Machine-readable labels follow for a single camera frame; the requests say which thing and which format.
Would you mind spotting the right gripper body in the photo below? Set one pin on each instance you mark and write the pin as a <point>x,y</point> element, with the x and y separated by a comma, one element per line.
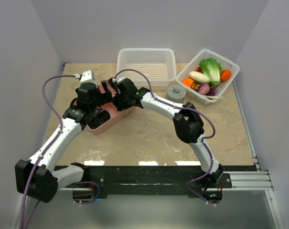
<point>123,100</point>

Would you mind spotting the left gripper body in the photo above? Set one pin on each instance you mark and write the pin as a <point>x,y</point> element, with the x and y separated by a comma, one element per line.
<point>99,100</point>

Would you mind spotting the pink divided tray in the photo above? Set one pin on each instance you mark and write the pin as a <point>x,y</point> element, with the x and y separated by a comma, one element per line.
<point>115,115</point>

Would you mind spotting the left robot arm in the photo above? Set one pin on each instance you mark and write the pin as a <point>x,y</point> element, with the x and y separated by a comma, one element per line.
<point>37,177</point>

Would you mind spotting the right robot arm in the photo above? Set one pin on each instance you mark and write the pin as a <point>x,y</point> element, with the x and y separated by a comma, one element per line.
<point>188,124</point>

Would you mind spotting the grey cylinder roll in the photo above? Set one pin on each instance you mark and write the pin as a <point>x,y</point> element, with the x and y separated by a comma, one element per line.
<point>176,93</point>

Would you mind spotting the rolled black tie front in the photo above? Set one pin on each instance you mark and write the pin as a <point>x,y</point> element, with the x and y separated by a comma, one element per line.
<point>100,117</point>

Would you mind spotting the white empty basket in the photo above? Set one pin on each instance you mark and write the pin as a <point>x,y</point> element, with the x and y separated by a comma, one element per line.
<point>157,64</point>

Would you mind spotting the orange fruit left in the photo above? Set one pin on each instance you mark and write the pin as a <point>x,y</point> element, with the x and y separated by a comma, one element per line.
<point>189,82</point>

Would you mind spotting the orange fruit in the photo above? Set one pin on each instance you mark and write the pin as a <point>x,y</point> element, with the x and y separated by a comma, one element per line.
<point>189,82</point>
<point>225,75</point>

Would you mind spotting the white radish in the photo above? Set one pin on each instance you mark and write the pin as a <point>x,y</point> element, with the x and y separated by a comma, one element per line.
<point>199,77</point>

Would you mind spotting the purple onion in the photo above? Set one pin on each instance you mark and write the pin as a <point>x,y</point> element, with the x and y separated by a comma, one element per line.
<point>203,89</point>

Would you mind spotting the purple eggplant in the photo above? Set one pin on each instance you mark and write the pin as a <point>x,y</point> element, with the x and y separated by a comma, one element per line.
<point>213,91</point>

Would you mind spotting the green lettuce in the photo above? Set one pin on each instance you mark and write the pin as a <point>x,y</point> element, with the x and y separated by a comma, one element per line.
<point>211,68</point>

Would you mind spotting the orange fruit right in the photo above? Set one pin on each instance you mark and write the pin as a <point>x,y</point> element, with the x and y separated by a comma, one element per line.
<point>225,75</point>

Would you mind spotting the white vegetable basket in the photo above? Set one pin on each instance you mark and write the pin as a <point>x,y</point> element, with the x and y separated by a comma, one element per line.
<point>194,63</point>

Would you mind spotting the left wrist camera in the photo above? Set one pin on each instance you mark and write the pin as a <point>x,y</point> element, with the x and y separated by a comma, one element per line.
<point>87,77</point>

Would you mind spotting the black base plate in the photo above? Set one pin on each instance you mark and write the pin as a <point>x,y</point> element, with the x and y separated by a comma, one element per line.
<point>188,181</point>

